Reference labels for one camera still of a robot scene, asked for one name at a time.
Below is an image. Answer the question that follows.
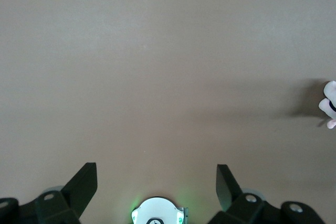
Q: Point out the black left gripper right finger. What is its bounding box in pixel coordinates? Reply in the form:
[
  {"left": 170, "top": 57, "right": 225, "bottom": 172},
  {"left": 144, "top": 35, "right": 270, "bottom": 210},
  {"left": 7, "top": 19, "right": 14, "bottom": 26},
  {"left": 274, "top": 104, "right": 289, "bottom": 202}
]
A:
[{"left": 208, "top": 164, "right": 266, "bottom": 224}]

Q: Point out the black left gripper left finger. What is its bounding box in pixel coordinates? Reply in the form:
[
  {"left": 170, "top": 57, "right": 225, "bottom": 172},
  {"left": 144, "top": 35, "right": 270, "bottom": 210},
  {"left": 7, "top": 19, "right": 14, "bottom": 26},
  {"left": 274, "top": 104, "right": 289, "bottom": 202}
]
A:
[{"left": 33, "top": 162, "right": 98, "bottom": 224}]

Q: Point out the pink white dog plush toy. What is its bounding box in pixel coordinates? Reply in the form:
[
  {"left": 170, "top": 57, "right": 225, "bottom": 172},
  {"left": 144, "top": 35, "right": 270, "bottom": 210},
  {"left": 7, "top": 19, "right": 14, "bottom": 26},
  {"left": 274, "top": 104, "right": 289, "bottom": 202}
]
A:
[{"left": 318, "top": 80, "right": 336, "bottom": 130}]

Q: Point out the brown table cover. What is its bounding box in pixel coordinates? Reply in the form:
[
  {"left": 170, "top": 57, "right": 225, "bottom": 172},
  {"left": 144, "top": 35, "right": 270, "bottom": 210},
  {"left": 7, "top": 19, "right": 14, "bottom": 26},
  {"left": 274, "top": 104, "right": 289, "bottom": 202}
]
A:
[{"left": 0, "top": 0, "right": 336, "bottom": 224}]

